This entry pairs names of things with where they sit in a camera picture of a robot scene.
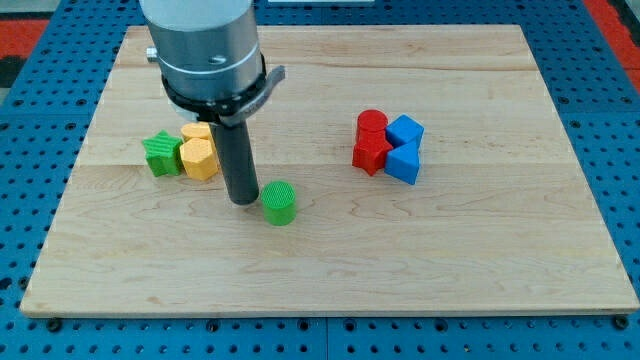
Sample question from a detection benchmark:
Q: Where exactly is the yellow hexagon block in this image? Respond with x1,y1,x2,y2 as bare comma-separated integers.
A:
179,138,219,181

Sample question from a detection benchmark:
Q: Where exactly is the blue cube block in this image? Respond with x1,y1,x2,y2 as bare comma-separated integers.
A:
385,114,425,149

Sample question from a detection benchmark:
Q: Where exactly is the blue triangle block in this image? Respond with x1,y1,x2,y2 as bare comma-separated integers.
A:
384,141,421,185

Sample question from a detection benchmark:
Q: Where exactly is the green cylinder block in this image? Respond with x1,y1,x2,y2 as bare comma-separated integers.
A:
261,181,296,226

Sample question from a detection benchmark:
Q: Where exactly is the wooden board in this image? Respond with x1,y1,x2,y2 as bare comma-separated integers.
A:
21,25,639,318

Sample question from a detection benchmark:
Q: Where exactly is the red star block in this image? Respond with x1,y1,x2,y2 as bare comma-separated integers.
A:
352,130,393,176

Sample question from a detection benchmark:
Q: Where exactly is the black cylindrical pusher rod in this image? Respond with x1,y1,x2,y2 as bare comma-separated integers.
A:
210,123,259,205

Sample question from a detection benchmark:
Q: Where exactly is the yellow cylinder block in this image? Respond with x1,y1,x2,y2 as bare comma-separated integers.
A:
180,122,213,142

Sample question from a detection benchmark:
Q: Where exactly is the black clamp ring with lever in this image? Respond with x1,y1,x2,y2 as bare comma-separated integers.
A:
160,52,287,128

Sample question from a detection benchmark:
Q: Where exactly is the red cylinder block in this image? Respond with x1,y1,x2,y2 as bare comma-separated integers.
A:
355,109,388,142

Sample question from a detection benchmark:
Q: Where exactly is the green star block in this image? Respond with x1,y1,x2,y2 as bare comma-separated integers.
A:
142,130,183,177

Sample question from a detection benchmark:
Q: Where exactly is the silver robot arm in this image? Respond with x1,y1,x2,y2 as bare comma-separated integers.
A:
140,0,266,205

